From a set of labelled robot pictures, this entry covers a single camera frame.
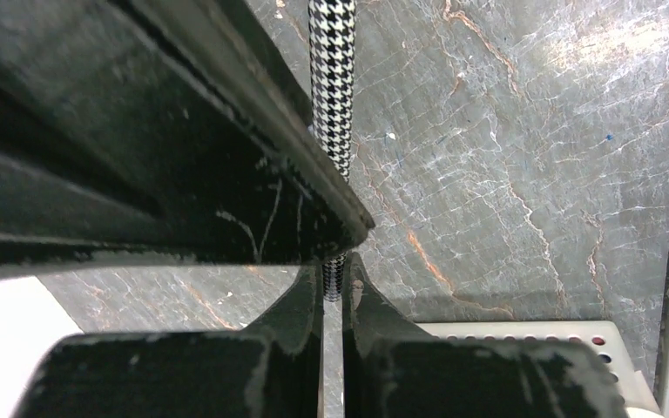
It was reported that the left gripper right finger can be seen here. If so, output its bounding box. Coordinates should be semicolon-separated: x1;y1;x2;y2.
342;253;626;417

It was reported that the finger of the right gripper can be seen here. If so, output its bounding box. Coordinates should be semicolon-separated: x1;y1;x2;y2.
0;1;375;280

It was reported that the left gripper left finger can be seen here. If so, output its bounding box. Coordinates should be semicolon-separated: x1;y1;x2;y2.
14;266;323;417

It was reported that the houndstooth patterned pen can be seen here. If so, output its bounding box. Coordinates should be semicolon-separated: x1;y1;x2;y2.
307;0;356;179

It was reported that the houndstooth pen cap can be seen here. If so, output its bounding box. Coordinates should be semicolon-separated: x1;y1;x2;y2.
322;253;348;302

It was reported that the white plastic basket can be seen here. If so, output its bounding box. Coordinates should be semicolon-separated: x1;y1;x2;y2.
415;320;665;418

